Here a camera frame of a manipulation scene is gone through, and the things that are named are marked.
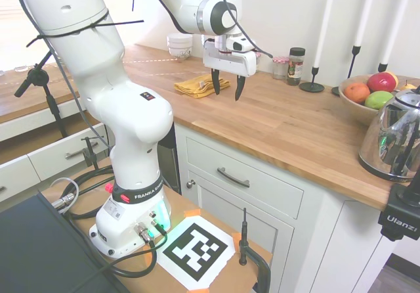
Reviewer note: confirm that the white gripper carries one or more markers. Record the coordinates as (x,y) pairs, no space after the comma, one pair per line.
(229,62)

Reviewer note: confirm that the yellow terry towel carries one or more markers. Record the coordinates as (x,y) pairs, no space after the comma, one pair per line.
(193,87)

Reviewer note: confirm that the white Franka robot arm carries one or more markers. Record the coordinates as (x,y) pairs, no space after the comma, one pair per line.
(108,76)

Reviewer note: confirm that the glass jar red checkered lid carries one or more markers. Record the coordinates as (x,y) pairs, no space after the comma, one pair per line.
(258,61)
(280,68)

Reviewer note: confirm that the white bowl with floral print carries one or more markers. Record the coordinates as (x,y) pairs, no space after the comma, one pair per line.
(180,53)

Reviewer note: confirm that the spice jar black lid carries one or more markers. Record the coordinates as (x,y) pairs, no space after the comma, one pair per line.
(295,66)

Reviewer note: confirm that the black candle holder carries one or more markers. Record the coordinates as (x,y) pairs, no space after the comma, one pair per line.
(353,58)
(383,67)
(311,86)

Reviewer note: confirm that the black dishwasher front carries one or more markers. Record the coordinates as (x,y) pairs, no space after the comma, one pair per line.
(169,161)

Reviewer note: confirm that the metal cabinet knob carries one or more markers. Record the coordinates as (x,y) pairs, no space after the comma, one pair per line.
(191,184)

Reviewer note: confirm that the tall white taper candle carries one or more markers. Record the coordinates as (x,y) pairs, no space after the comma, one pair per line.
(365,10)
(398,17)
(325,23)

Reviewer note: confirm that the orange fruit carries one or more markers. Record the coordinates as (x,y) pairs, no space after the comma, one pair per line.
(357,92)

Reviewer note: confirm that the wooden fruit bowl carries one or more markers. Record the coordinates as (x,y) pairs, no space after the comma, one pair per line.
(356,109)

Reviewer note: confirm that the green apple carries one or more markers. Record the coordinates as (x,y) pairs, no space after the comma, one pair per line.
(378,100)

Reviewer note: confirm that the red mango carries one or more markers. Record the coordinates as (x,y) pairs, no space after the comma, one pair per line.
(381,82)

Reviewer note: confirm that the small black clamp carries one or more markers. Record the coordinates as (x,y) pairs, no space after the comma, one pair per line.
(89,151)

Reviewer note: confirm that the black and white marker sheet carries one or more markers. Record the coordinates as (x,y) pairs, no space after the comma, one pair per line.
(197,250)

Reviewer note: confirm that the stainless steel kettle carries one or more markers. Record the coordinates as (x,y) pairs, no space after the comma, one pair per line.
(390,135)

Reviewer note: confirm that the yellow pear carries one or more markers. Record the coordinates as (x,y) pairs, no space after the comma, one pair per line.
(407,86)

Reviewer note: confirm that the black bar clamp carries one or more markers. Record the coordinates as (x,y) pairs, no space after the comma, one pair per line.
(259,263)

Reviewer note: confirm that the clear glass dish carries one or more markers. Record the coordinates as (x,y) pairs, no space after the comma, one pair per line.
(21,68)

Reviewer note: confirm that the black controller box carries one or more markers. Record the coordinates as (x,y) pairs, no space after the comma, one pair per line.
(39,250)

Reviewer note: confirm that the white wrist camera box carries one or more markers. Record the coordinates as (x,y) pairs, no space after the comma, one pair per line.
(241,44)

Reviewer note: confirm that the black camera stand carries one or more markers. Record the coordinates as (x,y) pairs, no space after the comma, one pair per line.
(49,96)

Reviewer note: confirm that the black Ulanzi camera clamp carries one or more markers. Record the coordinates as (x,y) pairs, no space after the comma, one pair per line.
(398,220)

